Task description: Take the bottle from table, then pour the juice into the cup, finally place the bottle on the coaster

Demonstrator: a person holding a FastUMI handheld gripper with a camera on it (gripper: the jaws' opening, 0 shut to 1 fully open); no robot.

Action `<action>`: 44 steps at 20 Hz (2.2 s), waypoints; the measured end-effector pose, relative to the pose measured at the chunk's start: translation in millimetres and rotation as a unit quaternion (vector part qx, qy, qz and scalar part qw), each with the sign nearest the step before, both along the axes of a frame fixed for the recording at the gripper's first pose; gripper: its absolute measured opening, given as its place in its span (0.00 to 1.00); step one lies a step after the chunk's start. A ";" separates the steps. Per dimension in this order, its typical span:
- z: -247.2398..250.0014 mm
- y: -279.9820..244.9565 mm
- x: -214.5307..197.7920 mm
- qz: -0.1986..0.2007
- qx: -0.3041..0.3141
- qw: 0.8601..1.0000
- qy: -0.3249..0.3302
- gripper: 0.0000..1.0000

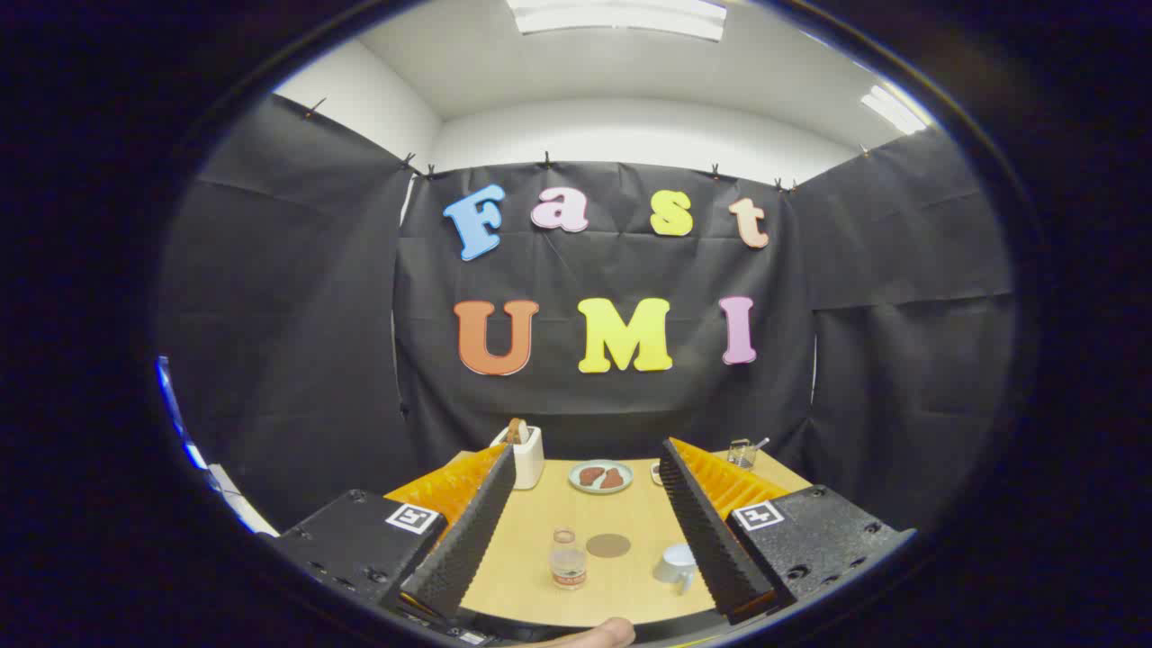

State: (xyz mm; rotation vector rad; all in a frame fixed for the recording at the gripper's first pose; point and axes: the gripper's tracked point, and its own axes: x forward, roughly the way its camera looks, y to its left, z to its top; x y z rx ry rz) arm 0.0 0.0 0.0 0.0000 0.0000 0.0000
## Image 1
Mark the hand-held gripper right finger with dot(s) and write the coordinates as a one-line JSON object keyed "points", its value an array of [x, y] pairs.
{"points": [[702, 531]]}

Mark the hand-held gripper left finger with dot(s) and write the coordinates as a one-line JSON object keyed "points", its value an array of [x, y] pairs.
{"points": [[468, 540]]}

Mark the white cup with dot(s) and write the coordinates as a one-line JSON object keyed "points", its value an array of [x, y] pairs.
{"points": [[673, 565]]}

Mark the round brown coaster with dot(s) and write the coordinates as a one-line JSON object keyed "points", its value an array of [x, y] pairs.
{"points": [[608, 545]]}

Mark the clear plastic juice bottle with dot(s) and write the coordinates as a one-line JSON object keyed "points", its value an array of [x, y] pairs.
{"points": [[568, 562]]}

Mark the wooden table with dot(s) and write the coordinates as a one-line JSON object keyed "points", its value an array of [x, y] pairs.
{"points": [[540, 531]]}

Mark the white toaster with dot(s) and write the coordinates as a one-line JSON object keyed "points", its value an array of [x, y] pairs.
{"points": [[529, 463]]}

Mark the brown meat slice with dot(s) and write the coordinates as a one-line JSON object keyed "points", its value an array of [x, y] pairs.
{"points": [[614, 480], [590, 476]]}

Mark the bread slice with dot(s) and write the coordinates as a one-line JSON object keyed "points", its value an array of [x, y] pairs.
{"points": [[516, 432]]}

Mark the pale green plate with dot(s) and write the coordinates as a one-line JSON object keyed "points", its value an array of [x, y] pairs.
{"points": [[576, 484]]}

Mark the small ceiling light panel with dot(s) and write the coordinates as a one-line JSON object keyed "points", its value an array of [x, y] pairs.
{"points": [[891, 110]]}

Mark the large ceiling light panel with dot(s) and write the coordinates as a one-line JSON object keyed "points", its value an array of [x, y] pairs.
{"points": [[621, 16]]}

